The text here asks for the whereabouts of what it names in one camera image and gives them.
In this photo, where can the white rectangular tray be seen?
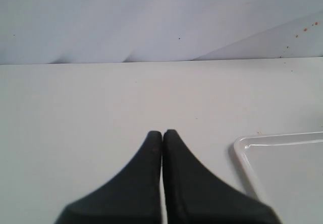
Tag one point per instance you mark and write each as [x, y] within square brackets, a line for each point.
[282, 167]

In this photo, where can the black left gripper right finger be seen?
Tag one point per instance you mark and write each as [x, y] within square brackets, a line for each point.
[194, 194]

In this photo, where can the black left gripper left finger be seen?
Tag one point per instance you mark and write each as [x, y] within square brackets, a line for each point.
[131, 196]

